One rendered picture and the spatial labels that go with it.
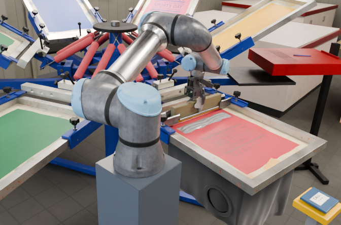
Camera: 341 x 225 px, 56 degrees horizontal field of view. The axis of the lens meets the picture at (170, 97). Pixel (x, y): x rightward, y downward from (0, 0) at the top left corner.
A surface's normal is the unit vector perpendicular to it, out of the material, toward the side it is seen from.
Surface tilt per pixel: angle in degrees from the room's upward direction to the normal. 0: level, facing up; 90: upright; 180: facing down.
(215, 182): 93
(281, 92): 90
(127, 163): 72
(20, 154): 0
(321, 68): 90
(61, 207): 0
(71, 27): 32
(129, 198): 90
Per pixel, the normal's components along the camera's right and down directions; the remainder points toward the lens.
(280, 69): 0.17, 0.39
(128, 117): -0.40, 0.33
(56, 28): 0.38, -0.61
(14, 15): 0.77, 0.28
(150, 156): 0.55, 0.05
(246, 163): 0.04, -0.92
